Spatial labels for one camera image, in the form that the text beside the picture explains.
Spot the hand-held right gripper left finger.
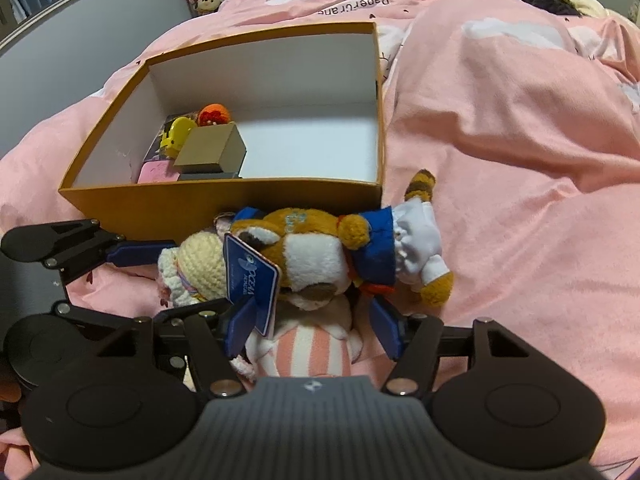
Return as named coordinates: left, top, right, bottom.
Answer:
left=97, top=296, right=268, bottom=397

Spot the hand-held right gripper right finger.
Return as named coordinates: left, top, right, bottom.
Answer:
left=369, top=295, right=540, bottom=397

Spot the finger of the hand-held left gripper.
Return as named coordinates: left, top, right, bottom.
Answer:
left=0, top=218, right=178, bottom=286
left=50, top=302, right=152, bottom=334

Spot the cream crochet doll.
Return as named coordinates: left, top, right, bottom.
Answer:
left=156, top=230, right=238, bottom=309

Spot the pink striped plush toy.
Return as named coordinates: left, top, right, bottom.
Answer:
left=230, top=294, right=364, bottom=380

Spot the brown raccoon plush toy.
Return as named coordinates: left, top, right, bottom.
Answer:
left=232, top=169, right=456, bottom=313

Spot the dark grey small box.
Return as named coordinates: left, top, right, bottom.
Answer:
left=177, top=169, right=242, bottom=181

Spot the tan small box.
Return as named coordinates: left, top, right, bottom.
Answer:
left=173, top=123, right=247, bottom=174

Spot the orange round plush toy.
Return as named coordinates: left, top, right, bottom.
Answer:
left=197, top=103, right=235, bottom=128

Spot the orange cardboard box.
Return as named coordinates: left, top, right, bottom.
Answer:
left=57, top=21, right=386, bottom=243

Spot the blue hang tag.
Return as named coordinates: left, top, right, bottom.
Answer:
left=222, top=232, right=279, bottom=338

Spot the pink printed blanket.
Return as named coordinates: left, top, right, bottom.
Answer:
left=0, top=0, right=640, bottom=480

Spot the dark fuzzy object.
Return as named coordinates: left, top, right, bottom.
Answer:
left=517, top=0, right=578, bottom=15

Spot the yellow and black plush toy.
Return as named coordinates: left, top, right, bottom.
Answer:
left=542, top=0, right=610, bottom=19

